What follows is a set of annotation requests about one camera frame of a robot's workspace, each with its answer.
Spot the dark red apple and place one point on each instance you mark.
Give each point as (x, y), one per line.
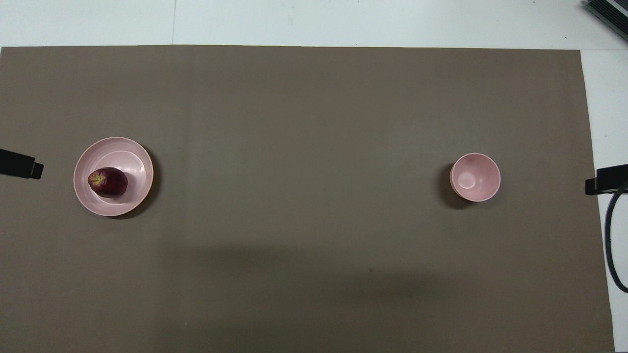
(110, 184)

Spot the pink plate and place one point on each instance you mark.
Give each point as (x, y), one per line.
(132, 162)

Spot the pink bowl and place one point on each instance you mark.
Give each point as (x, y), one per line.
(475, 177)

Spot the dark grey ribbed device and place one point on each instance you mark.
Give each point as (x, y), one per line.
(611, 11)

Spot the brown table mat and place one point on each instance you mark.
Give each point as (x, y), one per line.
(314, 147)

